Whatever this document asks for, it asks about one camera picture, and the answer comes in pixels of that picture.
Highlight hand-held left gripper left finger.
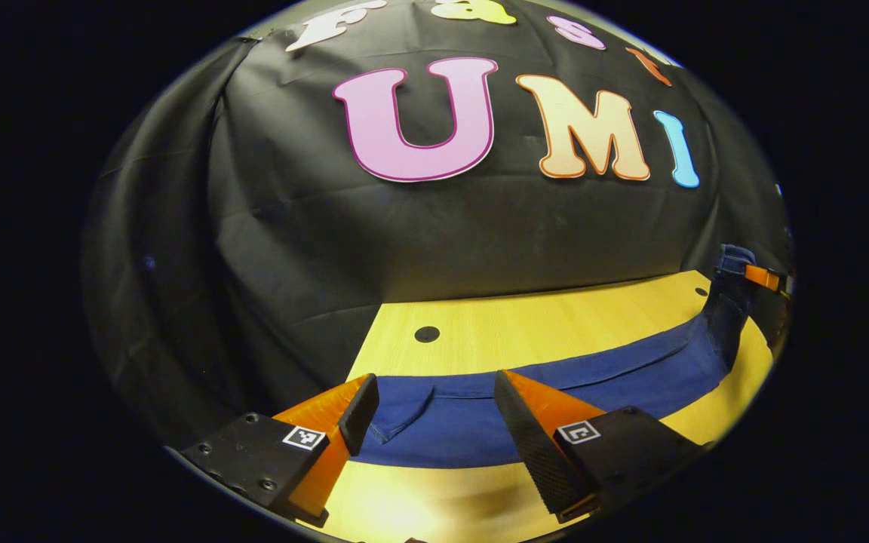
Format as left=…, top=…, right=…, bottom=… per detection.
left=178, top=373, right=380, bottom=529

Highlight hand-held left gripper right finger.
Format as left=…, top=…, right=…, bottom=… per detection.
left=493, top=370, right=708, bottom=525

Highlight blue denim jeans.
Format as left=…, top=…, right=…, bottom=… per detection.
left=352, top=243, right=758, bottom=470

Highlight black backdrop cloth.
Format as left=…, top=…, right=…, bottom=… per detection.
left=80, top=0, right=794, bottom=447

